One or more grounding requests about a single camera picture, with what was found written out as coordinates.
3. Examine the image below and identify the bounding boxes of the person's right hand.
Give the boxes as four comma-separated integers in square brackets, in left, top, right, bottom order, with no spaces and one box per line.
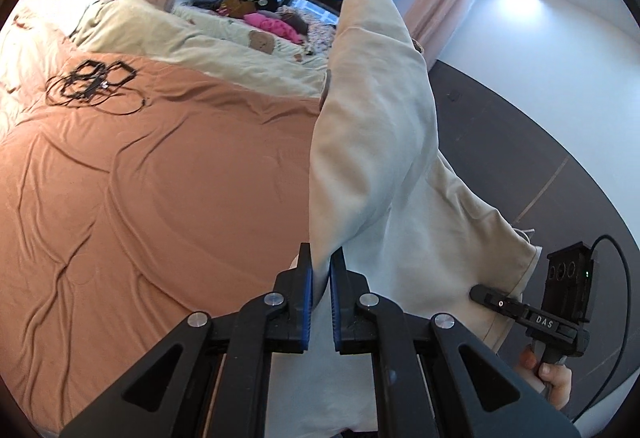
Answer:
[519,347,573,411]

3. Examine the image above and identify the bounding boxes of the brown plush toy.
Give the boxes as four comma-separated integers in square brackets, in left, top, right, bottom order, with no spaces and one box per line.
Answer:
[215,0,281,19]

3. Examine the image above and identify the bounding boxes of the cream pants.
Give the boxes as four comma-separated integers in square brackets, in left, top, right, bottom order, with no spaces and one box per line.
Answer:
[267,0,543,438]

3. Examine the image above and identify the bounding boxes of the black cable bundle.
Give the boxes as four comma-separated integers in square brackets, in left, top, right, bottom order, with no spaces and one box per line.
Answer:
[45,59,147,116]

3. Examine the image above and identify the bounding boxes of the white pillow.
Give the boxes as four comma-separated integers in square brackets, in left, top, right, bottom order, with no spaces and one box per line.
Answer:
[0,0,108,134]

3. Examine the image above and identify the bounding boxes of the floral cloth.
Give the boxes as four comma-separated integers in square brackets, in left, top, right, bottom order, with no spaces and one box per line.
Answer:
[277,5,346,56]

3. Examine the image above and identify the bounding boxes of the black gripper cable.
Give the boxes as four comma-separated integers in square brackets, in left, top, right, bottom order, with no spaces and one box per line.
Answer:
[570,234,632,424]

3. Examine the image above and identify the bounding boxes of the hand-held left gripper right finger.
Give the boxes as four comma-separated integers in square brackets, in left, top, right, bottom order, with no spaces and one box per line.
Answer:
[328,249,583,438]

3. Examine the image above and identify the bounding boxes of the orange bed sheet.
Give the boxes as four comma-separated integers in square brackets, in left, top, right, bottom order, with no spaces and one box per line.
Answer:
[0,50,326,434]

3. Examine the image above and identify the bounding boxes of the cream quilt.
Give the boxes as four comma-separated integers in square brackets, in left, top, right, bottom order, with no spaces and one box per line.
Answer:
[75,0,331,98]

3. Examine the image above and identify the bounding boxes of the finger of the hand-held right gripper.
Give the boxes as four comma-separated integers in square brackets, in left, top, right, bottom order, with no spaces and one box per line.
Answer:
[469,284,531,319]

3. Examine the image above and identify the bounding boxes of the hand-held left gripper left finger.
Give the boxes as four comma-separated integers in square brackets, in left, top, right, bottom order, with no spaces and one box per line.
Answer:
[59,243,315,438]

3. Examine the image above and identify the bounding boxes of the pink cloth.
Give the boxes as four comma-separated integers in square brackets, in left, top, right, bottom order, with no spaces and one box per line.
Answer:
[244,10,308,44]

